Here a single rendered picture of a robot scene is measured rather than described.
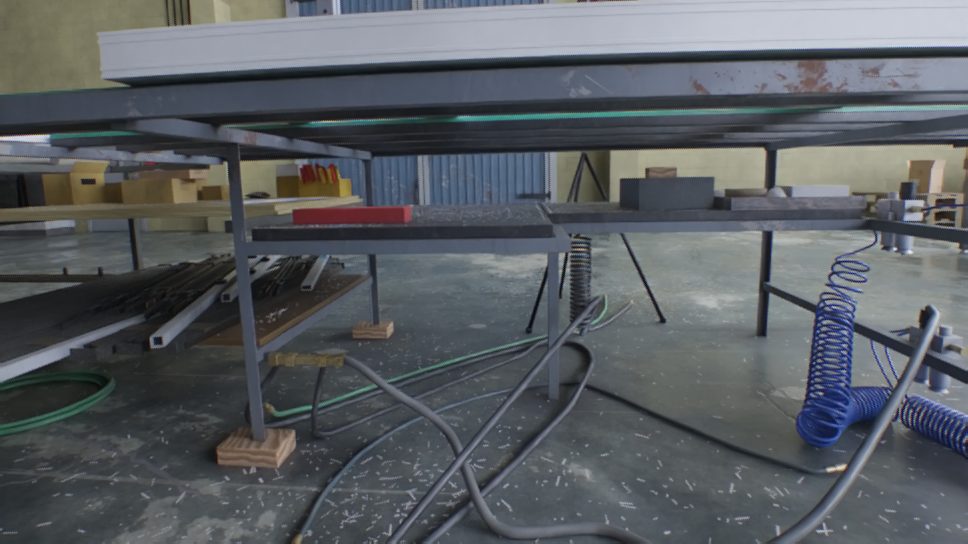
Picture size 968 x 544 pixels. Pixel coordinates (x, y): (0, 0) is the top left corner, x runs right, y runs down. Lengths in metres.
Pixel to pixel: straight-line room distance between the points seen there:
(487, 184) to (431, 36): 6.51
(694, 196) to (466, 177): 5.83
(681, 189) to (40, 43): 10.43
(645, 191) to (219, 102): 1.18
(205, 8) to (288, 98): 7.87
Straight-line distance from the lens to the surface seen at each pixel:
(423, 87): 0.74
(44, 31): 10.94
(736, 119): 1.43
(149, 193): 2.11
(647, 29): 0.75
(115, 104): 0.97
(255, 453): 1.39
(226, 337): 1.44
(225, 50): 0.84
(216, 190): 2.25
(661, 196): 1.57
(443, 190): 7.27
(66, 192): 2.47
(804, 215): 1.66
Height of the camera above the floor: 0.69
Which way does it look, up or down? 7 degrees down
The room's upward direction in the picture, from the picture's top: 1 degrees counter-clockwise
